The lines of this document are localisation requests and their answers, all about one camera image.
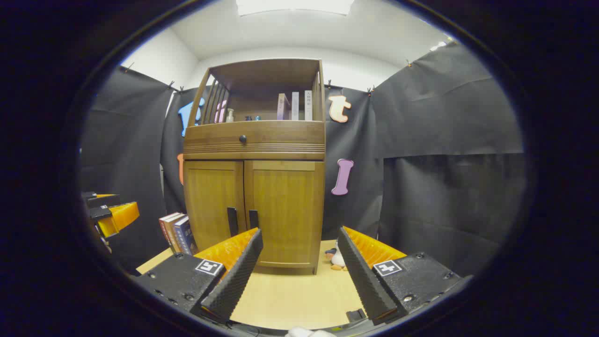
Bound wooden double-door shoe cabinet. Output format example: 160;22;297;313
183;58;326;275

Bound large ceiling light panel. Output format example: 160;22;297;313
235;0;355;17

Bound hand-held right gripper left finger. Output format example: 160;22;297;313
133;228;263;323

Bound small plush toy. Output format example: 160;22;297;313
325;240;349;272

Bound wooden drawer with black knob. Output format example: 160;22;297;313
184;121;326;153

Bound black backdrop cloth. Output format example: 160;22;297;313
79;41;527;277

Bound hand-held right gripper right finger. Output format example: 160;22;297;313
337;227;473;327

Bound red and white book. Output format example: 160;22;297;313
158;212;181;249

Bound brown book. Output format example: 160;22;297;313
165;214;185;256

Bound wooden cabinet door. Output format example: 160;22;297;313
244;161;325;270
183;161;246;253

